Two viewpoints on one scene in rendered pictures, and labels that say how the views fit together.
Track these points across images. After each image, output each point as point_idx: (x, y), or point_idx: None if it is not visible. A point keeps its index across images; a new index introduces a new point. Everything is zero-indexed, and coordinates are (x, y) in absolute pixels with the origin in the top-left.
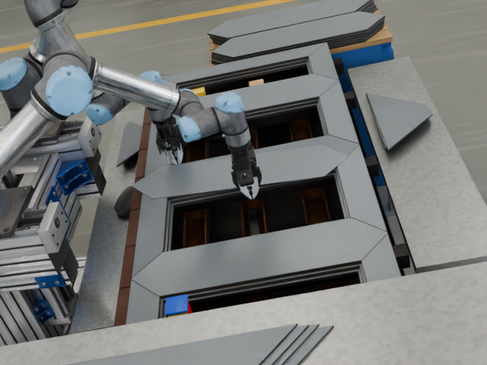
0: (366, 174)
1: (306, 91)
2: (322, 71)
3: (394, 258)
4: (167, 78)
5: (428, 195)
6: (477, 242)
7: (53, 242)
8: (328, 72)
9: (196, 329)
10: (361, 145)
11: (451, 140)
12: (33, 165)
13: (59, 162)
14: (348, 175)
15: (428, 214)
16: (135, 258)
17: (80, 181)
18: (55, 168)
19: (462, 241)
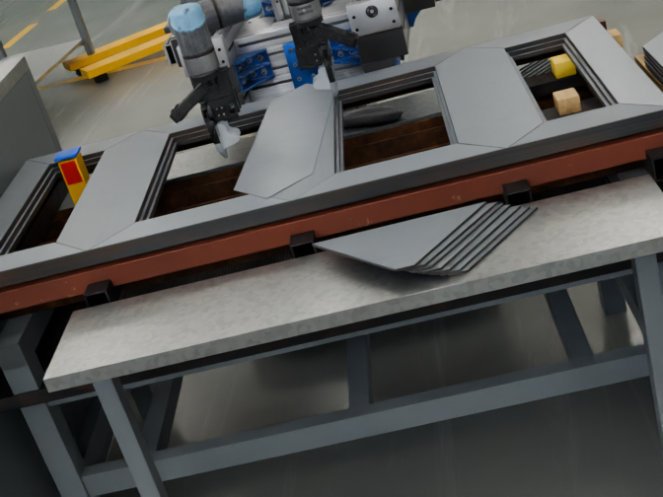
0: (214, 217)
1: (479, 129)
2: (548, 127)
3: (39, 261)
4: (584, 22)
5: (204, 305)
6: (79, 353)
7: (182, 64)
8: (543, 133)
9: None
10: (520, 290)
11: (333, 311)
12: (331, 10)
13: (349, 25)
14: (221, 205)
15: (162, 310)
16: (171, 123)
17: (355, 59)
18: (332, 25)
19: (90, 340)
